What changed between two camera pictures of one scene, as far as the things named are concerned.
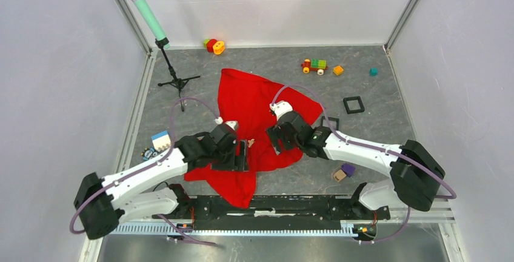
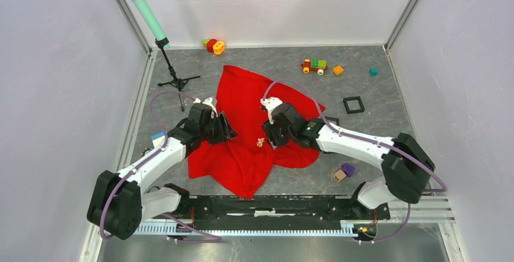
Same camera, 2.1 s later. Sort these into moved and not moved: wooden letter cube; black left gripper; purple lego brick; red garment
Moved: black left gripper
Not moved: wooden letter cube; purple lego brick; red garment
